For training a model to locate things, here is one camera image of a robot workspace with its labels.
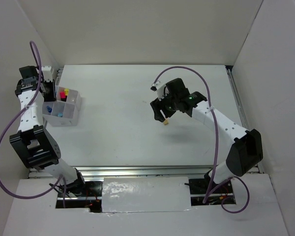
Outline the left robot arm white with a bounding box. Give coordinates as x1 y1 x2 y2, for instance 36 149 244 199
9 66 87 196

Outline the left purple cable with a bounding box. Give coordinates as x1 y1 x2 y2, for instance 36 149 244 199
0 40 67 208

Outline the near translucent organizer box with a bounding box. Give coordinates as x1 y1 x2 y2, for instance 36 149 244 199
42 101 79 127

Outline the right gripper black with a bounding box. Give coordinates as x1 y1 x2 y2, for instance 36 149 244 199
150 89 179 122

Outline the blue cap spray bottle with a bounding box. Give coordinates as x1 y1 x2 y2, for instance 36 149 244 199
46 106 52 115

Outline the pink black highlighter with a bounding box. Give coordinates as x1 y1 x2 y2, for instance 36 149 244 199
59 91 67 102

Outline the purple cable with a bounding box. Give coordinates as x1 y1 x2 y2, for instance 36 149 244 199
0 40 67 208
153 65 251 214

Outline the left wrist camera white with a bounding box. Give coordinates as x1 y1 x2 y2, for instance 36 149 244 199
42 66 55 82

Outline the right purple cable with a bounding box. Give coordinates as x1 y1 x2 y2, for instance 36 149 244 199
153 65 251 214

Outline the yellow black highlighter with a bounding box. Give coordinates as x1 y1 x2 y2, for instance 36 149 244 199
64 89 69 96

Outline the white foil sheet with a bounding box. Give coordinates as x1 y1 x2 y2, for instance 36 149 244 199
102 177 191 213

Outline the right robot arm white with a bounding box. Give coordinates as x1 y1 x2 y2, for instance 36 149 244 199
150 78 263 193

